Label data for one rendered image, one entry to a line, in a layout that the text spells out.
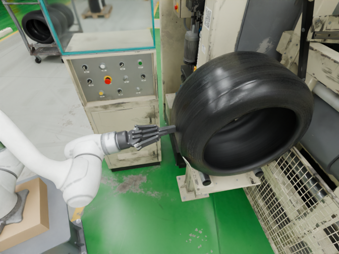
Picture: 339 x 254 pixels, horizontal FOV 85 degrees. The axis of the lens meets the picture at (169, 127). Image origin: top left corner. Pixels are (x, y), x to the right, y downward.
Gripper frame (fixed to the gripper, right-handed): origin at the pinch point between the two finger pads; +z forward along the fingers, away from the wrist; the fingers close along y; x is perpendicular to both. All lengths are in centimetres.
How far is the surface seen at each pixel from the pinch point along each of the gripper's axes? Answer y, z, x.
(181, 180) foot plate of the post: 39, 4, 119
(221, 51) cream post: 25.2, 31.5, -15.7
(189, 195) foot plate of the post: 22, 8, 120
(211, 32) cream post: 25.5, 27.0, -24.9
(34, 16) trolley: 342, -176, 12
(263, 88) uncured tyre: -9.7, 31.5, -18.7
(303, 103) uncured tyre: -11.3, 46.8, -10.0
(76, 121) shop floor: 152, -117, 104
